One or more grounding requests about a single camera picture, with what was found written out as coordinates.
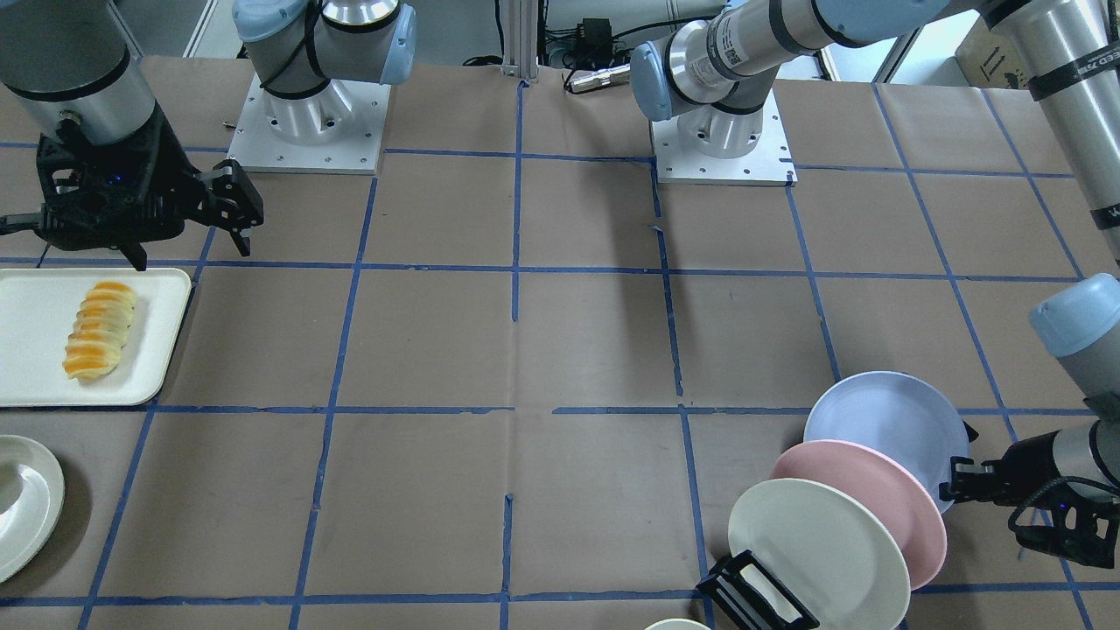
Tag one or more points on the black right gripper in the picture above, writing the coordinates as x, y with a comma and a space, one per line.
164, 174

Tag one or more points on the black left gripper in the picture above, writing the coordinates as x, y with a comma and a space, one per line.
1031, 458

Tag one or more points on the light blue plate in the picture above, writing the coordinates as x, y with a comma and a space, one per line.
900, 416

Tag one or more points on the yellow orange bread loaf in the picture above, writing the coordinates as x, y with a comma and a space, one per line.
101, 330

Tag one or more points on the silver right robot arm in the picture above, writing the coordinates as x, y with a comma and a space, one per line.
63, 57

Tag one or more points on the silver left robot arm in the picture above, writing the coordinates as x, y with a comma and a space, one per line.
1069, 51

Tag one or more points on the pink plate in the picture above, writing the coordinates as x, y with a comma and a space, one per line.
883, 486

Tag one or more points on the cream plate in rack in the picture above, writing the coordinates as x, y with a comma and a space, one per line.
830, 552

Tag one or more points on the black plate rack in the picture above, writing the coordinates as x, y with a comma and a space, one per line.
744, 603

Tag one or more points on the cream round plate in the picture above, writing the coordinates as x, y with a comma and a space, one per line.
33, 490

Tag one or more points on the white rectangular tray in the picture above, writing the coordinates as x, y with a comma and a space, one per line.
38, 309

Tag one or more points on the white bowl rim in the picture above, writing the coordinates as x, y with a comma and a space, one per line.
677, 624

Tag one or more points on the black power adapter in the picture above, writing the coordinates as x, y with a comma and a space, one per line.
593, 33

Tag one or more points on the silver cylindrical connector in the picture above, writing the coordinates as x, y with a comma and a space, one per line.
610, 77

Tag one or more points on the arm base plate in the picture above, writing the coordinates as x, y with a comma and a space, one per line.
337, 131
712, 147

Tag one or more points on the aluminium frame post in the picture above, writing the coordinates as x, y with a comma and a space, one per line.
521, 23

